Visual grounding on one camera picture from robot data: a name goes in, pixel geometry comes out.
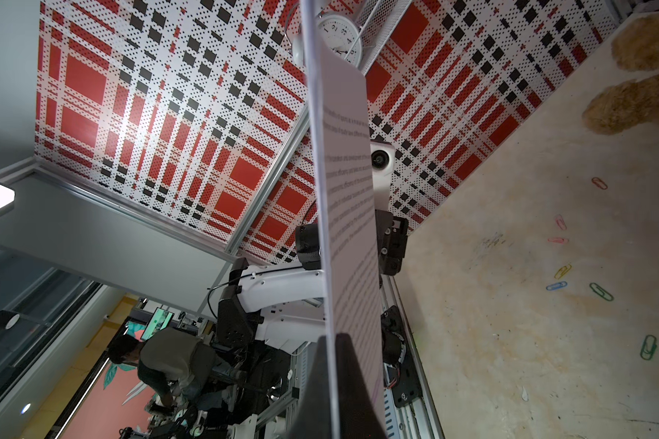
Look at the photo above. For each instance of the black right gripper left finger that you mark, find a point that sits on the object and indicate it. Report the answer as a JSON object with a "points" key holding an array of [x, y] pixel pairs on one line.
{"points": [[316, 417]]}

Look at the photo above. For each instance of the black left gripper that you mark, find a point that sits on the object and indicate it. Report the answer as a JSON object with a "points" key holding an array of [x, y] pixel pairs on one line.
{"points": [[392, 235]]}

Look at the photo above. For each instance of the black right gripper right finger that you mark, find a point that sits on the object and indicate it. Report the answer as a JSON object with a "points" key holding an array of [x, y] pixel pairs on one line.
{"points": [[357, 416]]}

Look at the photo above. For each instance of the blue highlighted paper document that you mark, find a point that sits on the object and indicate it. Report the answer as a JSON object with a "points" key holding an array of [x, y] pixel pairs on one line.
{"points": [[340, 142]]}

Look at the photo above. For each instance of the green paperclip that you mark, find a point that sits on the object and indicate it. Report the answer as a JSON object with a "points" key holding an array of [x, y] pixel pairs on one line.
{"points": [[601, 292], [648, 348]]}

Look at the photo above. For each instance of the red paperclip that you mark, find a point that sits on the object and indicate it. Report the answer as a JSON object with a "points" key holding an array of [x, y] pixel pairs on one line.
{"points": [[599, 183]]}

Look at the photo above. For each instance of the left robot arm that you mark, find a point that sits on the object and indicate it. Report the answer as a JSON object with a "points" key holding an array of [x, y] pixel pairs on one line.
{"points": [[282, 306]]}

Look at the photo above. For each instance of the person in background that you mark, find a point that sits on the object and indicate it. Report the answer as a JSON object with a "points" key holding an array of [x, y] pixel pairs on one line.
{"points": [[169, 356]]}

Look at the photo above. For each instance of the pink paperclip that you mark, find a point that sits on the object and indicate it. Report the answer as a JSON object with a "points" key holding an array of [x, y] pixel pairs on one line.
{"points": [[560, 222], [559, 240]]}

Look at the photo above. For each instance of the blue paperclip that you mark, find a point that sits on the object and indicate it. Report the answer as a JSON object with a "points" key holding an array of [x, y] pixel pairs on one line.
{"points": [[556, 286]]}

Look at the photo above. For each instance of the yellow paperclip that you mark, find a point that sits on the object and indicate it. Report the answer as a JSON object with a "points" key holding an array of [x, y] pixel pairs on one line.
{"points": [[563, 271]]}

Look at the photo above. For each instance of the white alarm clock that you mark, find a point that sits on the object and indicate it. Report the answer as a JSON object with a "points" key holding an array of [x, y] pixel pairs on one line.
{"points": [[342, 36]]}

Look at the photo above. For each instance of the brown teddy bear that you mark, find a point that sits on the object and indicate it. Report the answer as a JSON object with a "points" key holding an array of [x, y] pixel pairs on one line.
{"points": [[623, 106]]}

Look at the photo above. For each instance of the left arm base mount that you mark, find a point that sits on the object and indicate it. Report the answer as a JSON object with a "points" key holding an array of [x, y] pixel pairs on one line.
{"points": [[400, 370]]}

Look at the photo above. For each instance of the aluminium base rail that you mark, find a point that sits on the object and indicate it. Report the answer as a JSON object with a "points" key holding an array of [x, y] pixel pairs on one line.
{"points": [[419, 419]]}

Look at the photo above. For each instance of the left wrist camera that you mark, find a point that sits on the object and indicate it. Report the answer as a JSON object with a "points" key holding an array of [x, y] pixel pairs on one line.
{"points": [[383, 163]]}

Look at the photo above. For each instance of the white wire shelf basket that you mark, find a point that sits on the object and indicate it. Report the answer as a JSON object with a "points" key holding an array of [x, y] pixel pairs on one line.
{"points": [[377, 20]]}

